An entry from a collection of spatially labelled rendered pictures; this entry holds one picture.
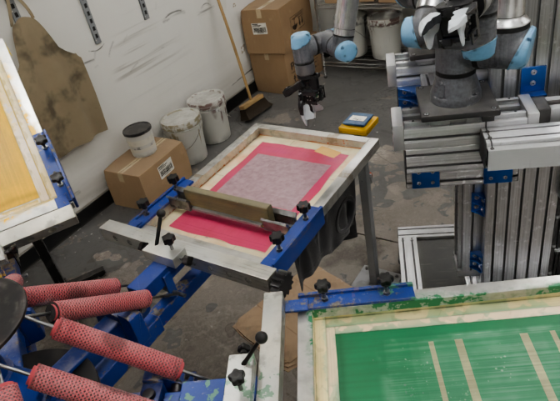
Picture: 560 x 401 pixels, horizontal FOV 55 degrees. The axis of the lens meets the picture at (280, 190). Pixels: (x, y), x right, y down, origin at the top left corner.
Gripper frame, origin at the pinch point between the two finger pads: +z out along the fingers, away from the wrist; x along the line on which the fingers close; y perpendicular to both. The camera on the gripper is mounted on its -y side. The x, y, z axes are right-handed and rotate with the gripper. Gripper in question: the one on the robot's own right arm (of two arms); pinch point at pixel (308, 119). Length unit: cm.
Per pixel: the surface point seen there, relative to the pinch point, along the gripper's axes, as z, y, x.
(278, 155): 9.5, -7.3, -14.8
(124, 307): -5, 9, -111
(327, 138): 6.9, 8.7, -1.8
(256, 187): 9.5, -3.3, -37.2
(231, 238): 10, 6, -66
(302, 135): 6.9, -3.3, -1.8
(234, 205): 1, 5, -59
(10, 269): 12, -64, -105
